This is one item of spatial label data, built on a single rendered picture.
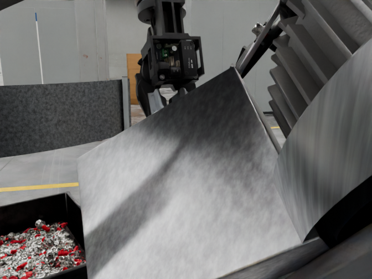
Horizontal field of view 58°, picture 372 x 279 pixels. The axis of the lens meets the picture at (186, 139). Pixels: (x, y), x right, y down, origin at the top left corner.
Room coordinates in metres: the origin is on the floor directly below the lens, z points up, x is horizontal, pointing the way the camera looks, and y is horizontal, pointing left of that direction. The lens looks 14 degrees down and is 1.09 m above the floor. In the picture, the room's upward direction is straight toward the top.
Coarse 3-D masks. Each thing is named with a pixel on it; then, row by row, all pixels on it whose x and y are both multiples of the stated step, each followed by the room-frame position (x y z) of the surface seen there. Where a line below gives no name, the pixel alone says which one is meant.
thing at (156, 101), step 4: (152, 92) 0.49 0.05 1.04; (156, 92) 0.47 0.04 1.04; (148, 96) 0.48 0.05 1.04; (152, 96) 0.48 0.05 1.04; (156, 96) 0.47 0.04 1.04; (160, 96) 0.47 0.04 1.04; (152, 100) 0.48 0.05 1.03; (156, 100) 0.48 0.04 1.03; (160, 100) 0.46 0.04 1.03; (164, 100) 0.49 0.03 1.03; (152, 104) 0.48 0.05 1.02; (156, 104) 0.48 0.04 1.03; (160, 104) 0.46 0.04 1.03; (164, 104) 0.49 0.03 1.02; (152, 108) 0.48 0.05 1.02; (156, 108) 0.48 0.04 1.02; (160, 108) 0.46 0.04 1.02; (152, 112) 0.48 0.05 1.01
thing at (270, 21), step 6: (276, 6) 0.38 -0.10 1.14; (276, 12) 0.31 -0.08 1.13; (270, 18) 0.31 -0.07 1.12; (270, 24) 0.31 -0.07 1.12; (264, 30) 0.31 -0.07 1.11; (264, 36) 0.31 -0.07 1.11; (258, 42) 0.32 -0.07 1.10; (252, 48) 0.32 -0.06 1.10; (252, 54) 0.32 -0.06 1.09; (246, 60) 0.33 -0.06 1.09; (240, 66) 0.33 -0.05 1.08; (240, 72) 0.33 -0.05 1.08
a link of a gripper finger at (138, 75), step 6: (138, 78) 0.49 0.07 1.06; (138, 84) 0.48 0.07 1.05; (144, 84) 0.49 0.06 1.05; (138, 90) 0.48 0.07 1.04; (144, 90) 0.48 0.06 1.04; (150, 90) 0.49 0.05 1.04; (138, 96) 0.48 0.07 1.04; (144, 96) 0.48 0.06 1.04; (138, 102) 0.49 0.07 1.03; (144, 102) 0.48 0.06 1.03; (144, 108) 0.48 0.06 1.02; (150, 108) 0.48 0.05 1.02; (144, 114) 0.49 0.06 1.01; (150, 114) 0.48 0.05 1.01
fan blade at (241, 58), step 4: (244, 48) 0.40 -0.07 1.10; (248, 48) 0.39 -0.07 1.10; (240, 52) 0.40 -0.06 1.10; (244, 52) 0.38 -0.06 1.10; (240, 56) 0.41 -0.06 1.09; (244, 56) 0.37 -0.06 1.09; (240, 60) 0.36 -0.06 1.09; (232, 64) 0.35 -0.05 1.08; (236, 64) 0.35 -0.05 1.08; (240, 64) 0.35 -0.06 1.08; (236, 68) 0.34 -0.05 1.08
